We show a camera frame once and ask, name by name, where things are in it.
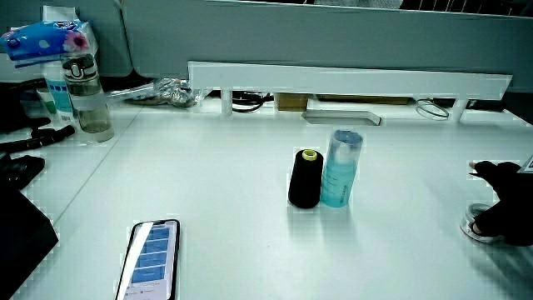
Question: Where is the crumpled clear plastic bag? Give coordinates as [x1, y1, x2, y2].
[107, 77, 202, 109]

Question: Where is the black stick tool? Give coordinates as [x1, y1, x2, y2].
[0, 124, 77, 154]

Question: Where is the blue floral tissue pack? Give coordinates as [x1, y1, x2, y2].
[0, 18, 99, 69]

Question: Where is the brown cardboard box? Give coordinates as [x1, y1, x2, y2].
[275, 92, 311, 113]

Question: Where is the black bag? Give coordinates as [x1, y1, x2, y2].
[0, 77, 52, 135]

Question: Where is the black cable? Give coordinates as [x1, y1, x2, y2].
[231, 92, 275, 114]

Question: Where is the black glove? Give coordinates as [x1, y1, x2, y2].
[0, 152, 47, 191]

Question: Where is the black smartphone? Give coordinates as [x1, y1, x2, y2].
[114, 218, 182, 300]

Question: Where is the white tube with blue label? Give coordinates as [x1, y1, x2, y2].
[42, 62, 77, 125]

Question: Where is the flat brown board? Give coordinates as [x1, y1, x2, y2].
[315, 94, 411, 106]

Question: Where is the blue translucent plastic bottle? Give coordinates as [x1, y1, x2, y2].
[319, 129, 365, 208]

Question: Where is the small clear round container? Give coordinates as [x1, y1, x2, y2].
[459, 202, 503, 244]

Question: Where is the clear water bottle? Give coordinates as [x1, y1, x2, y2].
[60, 52, 115, 143]

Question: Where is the white desk shelf riser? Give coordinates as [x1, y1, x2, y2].
[187, 61, 514, 124]

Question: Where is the thin wire ring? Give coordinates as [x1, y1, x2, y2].
[415, 97, 451, 122]

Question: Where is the person's right hand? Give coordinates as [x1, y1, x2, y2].
[468, 154, 533, 248]

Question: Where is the white tube with green label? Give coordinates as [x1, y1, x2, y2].
[36, 87, 58, 117]

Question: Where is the black thread spool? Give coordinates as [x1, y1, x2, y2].
[287, 148, 325, 210]

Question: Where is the black box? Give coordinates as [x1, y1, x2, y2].
[0, 178, 60, 300]

